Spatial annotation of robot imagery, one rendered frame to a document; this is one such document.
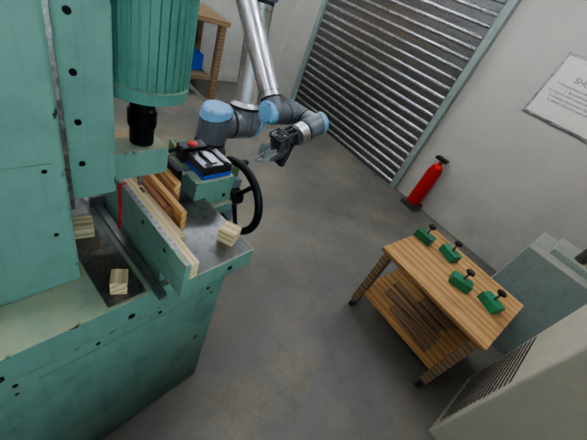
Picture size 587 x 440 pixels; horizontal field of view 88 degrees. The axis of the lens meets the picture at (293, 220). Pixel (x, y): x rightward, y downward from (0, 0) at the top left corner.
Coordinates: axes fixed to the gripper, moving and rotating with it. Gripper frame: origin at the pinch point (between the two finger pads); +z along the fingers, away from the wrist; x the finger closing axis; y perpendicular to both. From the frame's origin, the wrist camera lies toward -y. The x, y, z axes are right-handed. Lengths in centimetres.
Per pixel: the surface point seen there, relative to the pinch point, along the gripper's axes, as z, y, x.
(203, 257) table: 43, 17, 33
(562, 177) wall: -230, -76, 100
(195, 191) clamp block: 33.1, 16.9, 13.6
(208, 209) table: 32.7, 13.2, 18.5
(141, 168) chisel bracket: 43, 30, 11
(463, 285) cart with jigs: -64, -58, 90
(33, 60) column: 52, 61, 19
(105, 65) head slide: 43, 56, 15
